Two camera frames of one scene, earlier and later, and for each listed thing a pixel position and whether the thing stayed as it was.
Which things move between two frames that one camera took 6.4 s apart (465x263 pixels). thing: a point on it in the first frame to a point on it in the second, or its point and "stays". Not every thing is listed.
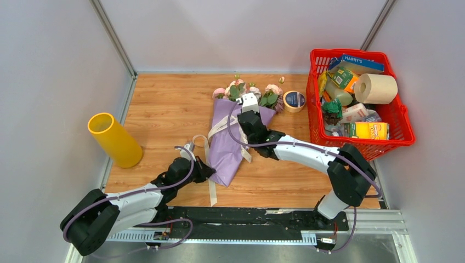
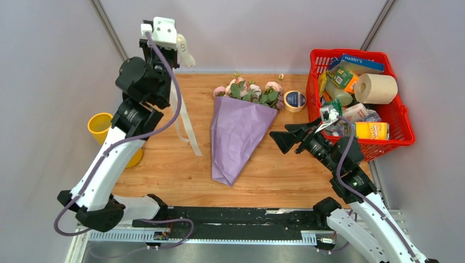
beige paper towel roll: [374, 89] stays
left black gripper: [204, 171] to [146, 49]
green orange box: [345, 79] stays
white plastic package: [358, 113] stays
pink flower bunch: [272, 97] stays
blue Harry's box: [356, 64] stays
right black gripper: [258, 114] to [285, 139]
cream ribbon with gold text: [203, 141] to [185, 57]
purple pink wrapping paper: [226, 139] stays
